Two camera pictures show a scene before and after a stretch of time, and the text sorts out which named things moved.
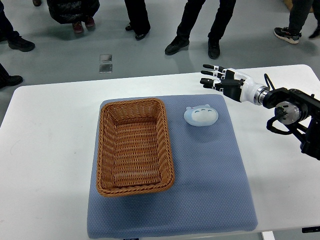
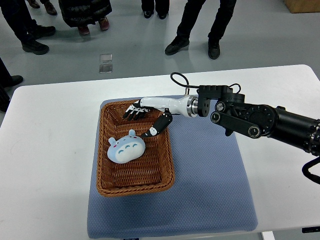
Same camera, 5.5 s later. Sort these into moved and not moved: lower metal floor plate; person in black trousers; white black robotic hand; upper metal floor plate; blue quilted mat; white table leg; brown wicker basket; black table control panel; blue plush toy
Moved: blue plush toy; white black robotic hand
Not moved: person in black trousers; lower metal floor plate; upper metal floor plate; brown wicker basket; white table leg; blue quilted mat; black table control panel
